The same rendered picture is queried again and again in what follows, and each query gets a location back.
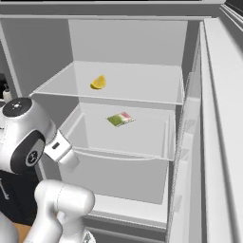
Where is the black cabinet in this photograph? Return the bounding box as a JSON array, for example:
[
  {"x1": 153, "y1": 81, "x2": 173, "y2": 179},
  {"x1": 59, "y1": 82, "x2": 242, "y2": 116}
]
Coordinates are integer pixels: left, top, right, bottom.
[{"x1": 0, "y1": 170, "x2": 41, "y2": 226}]

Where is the white fridge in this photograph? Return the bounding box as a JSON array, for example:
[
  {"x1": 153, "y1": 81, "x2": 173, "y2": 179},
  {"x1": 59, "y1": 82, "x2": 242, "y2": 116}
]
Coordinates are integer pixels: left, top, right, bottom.
[{"x1": 0, "y1": 0, "x2": 243, "y2": 243}]

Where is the clear glass fridge shelf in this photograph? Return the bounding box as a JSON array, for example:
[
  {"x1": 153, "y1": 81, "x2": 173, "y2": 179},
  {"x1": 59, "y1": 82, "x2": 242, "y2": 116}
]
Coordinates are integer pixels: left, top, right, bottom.
[{"x1": 28, "y1": 60, "x2": 185, "y2": 106}]

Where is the yellow lemon wedge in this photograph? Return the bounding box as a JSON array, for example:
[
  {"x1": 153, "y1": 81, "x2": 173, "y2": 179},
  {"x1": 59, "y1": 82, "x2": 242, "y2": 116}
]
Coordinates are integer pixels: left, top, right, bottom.
[{"x1": 89, "y1": 74, "x2": 107, "y2": 90}]

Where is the green and red food packet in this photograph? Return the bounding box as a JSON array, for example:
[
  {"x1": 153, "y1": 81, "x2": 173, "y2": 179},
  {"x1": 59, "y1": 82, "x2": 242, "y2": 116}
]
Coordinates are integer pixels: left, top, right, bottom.
[{"x1": 106, "y1": 111, "x2": 137, "y2": 128}]

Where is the white fridge door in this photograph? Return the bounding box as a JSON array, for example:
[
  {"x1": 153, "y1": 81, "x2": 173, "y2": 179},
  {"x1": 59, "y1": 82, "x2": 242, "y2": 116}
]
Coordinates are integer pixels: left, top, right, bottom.
[{"x1": 165, "y1": 13, "x2": 243, "y2": 243}]

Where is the clear fridge drawer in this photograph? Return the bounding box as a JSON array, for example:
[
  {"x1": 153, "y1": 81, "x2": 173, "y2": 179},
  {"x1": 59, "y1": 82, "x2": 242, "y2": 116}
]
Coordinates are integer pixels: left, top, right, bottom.
[{"x1": 57, "y1": 102, "x2": 177, "y2": 206}]

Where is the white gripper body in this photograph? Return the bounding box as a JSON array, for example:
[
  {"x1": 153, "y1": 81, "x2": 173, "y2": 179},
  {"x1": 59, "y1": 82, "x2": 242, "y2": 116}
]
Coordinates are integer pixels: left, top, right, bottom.
[{"x1": 58, "y1": 147, "x2": 81, "y2": 174}]

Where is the white soap dispenser bottle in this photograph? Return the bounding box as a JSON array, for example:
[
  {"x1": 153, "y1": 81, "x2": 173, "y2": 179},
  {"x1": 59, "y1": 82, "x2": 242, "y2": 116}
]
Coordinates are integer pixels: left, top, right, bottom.
[{"x1": 1, "y1": 83, "x2": 13, "y2": 103}]

